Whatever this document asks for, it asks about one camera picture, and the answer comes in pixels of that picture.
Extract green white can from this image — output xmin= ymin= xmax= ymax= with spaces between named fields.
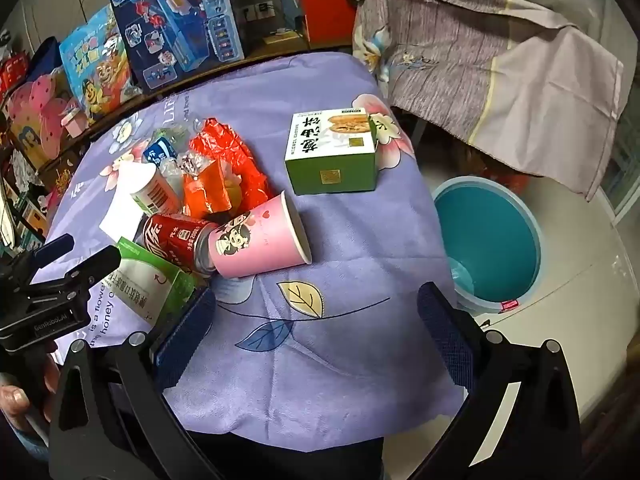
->
xmin=130 ymin=165 xmax=183 ymax=216

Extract pile of small toy boxes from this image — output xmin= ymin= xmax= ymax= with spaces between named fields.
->
xmin=0 ymin=150 xmax=66 ymax=251

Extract blue paper bag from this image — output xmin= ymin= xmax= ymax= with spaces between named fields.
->
xmin=279 ymin=0 xmax=307 ymax=33

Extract green snack box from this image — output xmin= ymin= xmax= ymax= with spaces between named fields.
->
xmin=284 ymin=107 xmax=379 ymax=197

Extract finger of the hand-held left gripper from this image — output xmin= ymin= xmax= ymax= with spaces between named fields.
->
xmin=62 ymin=245 xmax=122 ymax=293
xmin=20 ymin=234 xmax=76 ymax=275

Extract red toy box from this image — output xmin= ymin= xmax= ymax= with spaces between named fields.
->
xmin=0 ymin=52 xmax=31 ymax=96

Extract colourful cartoon toy box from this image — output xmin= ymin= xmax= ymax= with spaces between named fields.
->
xmin=59 ymin=5 xmax=146 ymax=128

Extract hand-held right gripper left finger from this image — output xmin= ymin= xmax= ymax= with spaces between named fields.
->
xmin=48 ymin=287 xmax=223 ymax=480

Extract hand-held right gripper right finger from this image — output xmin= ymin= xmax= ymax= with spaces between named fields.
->
xmin=407 ymin=281 xmax=583 ymax=480

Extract wall socket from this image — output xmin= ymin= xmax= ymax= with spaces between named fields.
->
xmin=241 ymin=2 xmax=273 ymax=23

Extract pink paper cup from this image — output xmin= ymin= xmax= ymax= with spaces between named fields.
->
xmin=207 ymin=190 xmax=314 ymax=279

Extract green white carton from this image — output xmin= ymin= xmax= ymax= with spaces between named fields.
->
xmin=95 ymin=240 xmax=201 ymax=331

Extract red crinkled wrapper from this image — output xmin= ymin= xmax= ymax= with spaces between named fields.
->
xmin=189 ymin=117 xmax=273 ymax=211

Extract teal bin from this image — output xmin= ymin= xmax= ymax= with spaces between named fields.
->
xmin=431 ymin=175 xmax=543 ymax=316

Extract clear plastic item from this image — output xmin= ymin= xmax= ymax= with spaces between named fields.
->
xmin=142 ymin=130 xmax=201 ymax=186

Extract pink gift box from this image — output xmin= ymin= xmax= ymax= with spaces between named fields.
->
xmin=60 ymin=110 xmax=88 ymax=138

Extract blue toy box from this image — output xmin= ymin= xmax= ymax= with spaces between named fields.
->
xmin=107 ymin=0 xmax=246 ymax=92

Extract red cola can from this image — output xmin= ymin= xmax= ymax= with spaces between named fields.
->
xmin=135 ymin=212 xmax=221 ymax=273

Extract person's left hand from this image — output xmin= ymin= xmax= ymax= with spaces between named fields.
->
xmin=0 ymin=382 xmax=51 ymax=441

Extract purple floral tablecloth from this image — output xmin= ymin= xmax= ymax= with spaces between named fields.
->
xmin=30 ymin=50 xmax=468 ymax=436

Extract pink butterfly wings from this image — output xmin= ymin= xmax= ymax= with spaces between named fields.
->
xmin=10 ymin=67 xmax=81 ymax=158

